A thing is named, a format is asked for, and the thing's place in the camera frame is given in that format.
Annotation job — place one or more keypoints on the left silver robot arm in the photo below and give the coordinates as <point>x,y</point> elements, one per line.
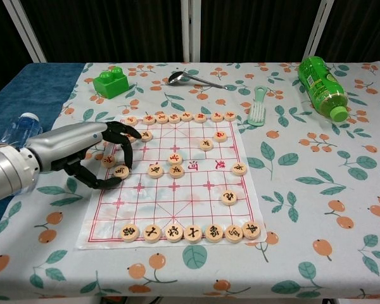
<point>6,171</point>

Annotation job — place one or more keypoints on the white chess board sheet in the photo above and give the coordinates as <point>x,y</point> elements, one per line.
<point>177,202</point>

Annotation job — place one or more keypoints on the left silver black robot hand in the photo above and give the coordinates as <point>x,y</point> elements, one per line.
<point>66,142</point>

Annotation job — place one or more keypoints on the wooden chess piece black character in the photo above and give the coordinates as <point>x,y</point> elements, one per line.
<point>152,233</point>
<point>146,135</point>
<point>214,234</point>
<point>130,233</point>
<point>176,170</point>
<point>229,198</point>
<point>192,233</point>
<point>234,234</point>
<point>206,145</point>
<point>239,168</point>
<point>251,230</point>
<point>155,171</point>
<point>173,234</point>
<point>120,172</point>

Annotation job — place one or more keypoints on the green plastic drink bottle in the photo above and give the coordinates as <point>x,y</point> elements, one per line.
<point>323,85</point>

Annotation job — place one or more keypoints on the floral print tablecloth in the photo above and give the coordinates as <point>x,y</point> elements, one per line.
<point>304,190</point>

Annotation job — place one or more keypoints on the blue velvet cloth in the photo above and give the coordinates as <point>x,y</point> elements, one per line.
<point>35,82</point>

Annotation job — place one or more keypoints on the light green brush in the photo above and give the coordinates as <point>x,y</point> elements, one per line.
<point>257,109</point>

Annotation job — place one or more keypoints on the black curtain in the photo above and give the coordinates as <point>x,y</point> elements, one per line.
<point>114,28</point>

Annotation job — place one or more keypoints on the clear plastic water bottle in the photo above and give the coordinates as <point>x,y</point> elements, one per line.
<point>23,128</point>

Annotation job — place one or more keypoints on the green toy building block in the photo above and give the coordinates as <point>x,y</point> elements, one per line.
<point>111,84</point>

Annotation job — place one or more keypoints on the white metal frame post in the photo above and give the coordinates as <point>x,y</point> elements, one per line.
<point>318,31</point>
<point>191,31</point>
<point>25,31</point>

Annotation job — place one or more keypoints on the metal spoon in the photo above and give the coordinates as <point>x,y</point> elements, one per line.
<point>178,77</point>

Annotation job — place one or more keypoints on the wooden chess piece red character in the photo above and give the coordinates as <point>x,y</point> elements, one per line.
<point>186,116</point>
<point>161,118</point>
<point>174,158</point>
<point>131,119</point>
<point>108,161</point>
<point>133,139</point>
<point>149,119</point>
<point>219,136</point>
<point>173,117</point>
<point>217,117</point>
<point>200,117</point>
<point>230,116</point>

